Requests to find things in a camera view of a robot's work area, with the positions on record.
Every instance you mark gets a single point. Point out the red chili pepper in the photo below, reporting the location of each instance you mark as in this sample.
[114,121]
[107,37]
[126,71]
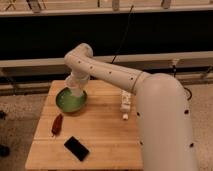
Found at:
[57,124]

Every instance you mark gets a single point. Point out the wooden table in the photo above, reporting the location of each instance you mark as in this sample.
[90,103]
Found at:
[112,142]

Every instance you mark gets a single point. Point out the black smartphone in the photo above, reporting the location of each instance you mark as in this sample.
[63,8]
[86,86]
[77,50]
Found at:
[76,148]

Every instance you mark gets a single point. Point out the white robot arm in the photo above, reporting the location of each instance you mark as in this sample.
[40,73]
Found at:
[162,109]

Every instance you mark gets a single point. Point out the green ceramic bowl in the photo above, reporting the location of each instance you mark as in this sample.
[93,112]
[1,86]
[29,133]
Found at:
[68,103]

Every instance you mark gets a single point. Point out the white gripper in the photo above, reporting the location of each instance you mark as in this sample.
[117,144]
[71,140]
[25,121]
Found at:
[76,85]

